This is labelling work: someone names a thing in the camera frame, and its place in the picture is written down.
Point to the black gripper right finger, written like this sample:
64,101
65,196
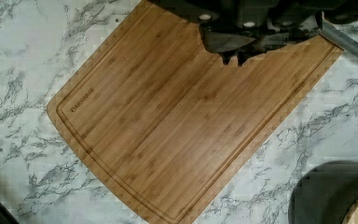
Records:
267,43

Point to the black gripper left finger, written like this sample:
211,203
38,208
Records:
226,45

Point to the bamboo cutting board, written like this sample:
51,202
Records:
164,124

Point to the dark grey round plate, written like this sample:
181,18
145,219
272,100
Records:
325,194

